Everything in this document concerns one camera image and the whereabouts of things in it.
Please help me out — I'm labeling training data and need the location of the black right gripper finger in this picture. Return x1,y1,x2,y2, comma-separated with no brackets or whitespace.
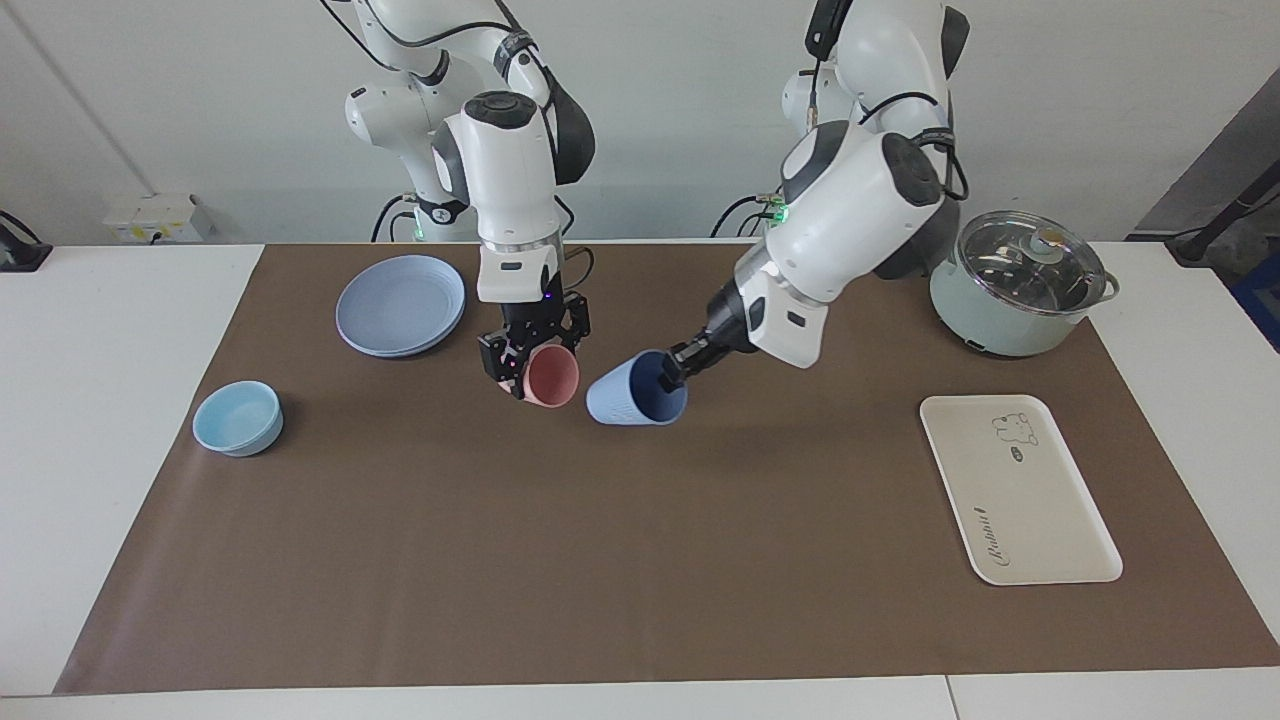
555,291,592,353
477,328,532,402

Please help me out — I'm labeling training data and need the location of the pink plastic cup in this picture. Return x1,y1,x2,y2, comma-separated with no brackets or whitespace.
500,345,582,410

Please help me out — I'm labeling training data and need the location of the blue plastic cup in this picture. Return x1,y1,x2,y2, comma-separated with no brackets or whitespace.
585,349,690,428

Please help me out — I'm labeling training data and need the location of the cream rabbit print tray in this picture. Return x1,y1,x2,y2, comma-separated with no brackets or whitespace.
919,394,1124,587

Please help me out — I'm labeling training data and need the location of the pale blue plate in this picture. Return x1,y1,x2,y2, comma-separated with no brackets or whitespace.
335,254,468,359

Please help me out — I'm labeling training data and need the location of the brown table mat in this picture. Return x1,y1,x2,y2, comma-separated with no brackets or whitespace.
54,240,1280,697

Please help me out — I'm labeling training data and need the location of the light blue bowl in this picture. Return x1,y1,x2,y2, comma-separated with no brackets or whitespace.
192,380,286,459

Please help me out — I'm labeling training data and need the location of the mint pot with glass lid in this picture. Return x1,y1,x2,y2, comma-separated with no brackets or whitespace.
929,209,1121,360

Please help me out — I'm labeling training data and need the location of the black clamp object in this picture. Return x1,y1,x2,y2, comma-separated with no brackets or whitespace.
0,210,54,273

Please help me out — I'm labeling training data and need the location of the black stand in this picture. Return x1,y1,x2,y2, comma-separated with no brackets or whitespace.
1128,160,1280,267

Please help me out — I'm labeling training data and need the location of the blue crate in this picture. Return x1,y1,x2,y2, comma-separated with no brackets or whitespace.
1230,248,1280,353

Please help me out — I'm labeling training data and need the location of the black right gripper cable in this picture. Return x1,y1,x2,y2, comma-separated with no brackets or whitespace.
555,244,598,303

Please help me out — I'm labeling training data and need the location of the black left arm base cable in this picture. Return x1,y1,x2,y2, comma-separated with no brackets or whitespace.
711,188,786,241

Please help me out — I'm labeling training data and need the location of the black arm base cable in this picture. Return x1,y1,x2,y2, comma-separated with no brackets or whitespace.
711,188,786,241
371,193,441,243

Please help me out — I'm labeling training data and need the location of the black right arm base cable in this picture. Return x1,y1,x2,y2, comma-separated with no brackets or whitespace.
371,193,441,243

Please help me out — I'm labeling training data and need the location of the white wall socket box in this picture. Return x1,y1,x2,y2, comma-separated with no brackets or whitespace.
103,193,217,244

